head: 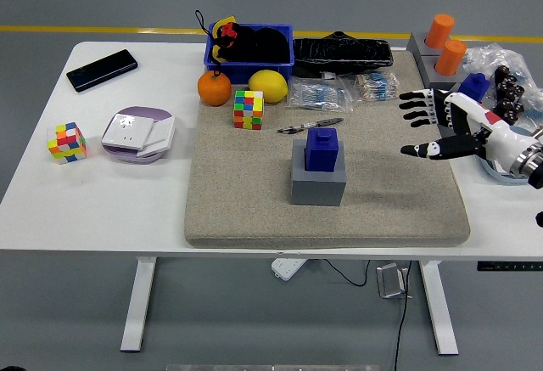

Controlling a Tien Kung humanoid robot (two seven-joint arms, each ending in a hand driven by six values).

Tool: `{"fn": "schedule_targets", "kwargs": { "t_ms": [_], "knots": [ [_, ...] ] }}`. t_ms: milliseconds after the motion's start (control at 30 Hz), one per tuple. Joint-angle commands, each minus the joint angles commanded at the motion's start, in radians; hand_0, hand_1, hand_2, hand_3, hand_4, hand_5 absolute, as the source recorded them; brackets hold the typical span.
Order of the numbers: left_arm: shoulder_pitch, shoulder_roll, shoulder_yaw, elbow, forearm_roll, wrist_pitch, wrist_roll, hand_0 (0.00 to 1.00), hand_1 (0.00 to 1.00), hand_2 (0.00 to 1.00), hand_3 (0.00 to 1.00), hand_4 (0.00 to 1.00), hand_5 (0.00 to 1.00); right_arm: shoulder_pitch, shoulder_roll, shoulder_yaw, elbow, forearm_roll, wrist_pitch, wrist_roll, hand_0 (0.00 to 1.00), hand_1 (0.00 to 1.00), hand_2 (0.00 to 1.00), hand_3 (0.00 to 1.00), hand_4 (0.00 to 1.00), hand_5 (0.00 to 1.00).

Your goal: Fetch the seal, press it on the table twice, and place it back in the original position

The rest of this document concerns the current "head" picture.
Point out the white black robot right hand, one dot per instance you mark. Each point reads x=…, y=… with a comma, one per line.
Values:
x=471, y=112

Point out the blue square seal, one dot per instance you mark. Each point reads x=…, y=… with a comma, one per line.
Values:
x=475, y=86
x=322, y=154

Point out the orange round seal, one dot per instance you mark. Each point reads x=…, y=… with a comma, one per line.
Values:
x=439, y=31
x=450, y=57

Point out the grey round seal holder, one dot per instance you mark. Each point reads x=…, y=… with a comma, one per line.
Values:
x=428, y=69
x=418, y=44

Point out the grey square seal holder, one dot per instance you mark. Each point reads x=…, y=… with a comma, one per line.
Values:
x=316, y=190

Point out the cluster of black knobs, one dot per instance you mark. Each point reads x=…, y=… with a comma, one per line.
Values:
x=509, y=95

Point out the crumpled clear plastic bag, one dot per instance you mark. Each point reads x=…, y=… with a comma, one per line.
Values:
x=483, y=57

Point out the light blue plate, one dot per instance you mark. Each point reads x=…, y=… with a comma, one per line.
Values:
x=498, y=178

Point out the clear bag of resistors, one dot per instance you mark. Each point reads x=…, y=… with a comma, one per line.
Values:
x=375, y=86
x=318, y=95

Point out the black wrapped keyboard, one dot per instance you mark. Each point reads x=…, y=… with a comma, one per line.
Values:
x=343, y=52

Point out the black table control panel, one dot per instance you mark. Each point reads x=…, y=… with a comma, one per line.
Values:
x=509, y=266

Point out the black silver pen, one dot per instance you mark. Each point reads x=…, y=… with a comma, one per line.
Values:
x=309, y=125

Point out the white table leg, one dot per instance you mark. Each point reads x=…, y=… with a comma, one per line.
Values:
x=439, y=307
x=138, y=303

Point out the yellow lemon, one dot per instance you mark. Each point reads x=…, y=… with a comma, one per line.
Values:
x=268, y=86

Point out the colourful puzzle cube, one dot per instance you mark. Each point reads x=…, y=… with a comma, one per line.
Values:
x=67, y=144
x=248, y=110

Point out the blue plastic bin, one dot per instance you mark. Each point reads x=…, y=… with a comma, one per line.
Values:
x=237, y=73

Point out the white power strip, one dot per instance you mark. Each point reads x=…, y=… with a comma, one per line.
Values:
x=288, y=268

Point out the grey-brown mat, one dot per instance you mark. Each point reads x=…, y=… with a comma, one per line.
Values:
x=237, y=201

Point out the orange fruit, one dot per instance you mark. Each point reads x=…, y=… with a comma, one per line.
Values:
x=214, y=88

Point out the yellow flat piece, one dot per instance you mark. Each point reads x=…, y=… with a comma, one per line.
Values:
x=227, y=20

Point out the purple plate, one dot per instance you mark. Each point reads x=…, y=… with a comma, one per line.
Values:
x=140, y=111

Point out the black smartphone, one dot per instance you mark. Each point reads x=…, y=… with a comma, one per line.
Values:
x=102, y=70

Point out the white wall switch panel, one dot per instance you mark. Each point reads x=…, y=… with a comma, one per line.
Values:
x=161, y=133

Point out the white wall socket panel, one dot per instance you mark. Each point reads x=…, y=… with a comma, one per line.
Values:
x=127, y=132

